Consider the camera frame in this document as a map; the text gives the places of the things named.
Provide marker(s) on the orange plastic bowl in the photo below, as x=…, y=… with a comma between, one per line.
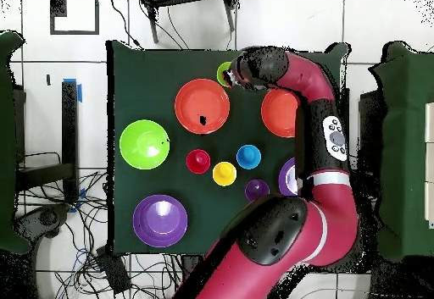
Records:
x=200, y=102
x=279, y=112

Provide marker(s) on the green plastic cup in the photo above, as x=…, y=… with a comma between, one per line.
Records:
x=222, y=73

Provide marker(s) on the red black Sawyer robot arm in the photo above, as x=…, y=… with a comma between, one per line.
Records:
x=271, y=278

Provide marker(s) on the white box stack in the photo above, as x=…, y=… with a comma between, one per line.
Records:
x=430, y=163

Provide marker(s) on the red plastic cup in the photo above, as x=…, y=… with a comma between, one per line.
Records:
x=198, y=161

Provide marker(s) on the yellow plastic cup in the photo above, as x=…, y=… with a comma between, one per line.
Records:
x=224, y=174

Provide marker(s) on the blue plastic cup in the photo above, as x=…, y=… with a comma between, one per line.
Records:
x=248, y=156

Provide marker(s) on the purple plastic cup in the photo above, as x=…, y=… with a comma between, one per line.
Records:
x=256, y=189

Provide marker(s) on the purple plastic bowl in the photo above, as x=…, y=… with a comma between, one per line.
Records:
x=286, y=177
x=159, y=221

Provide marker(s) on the green plastic bowl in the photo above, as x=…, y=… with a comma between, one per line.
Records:
x=144, y=145

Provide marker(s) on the dark green tablecloth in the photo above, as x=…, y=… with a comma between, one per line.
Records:
x=152, y=75

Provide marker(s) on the black beam with blue tape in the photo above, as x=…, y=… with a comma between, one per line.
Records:
x=69, y=126

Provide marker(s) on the black power box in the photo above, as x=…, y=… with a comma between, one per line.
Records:
x=113, y=272

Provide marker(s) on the black chair base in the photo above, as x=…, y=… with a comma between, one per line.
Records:
x=44, y=217

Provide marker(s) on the green cloth covered table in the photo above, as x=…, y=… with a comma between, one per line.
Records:
x=6, y=143
x=407, y=143

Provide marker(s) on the black square frame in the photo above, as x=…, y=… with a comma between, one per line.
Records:
x=57, y=7

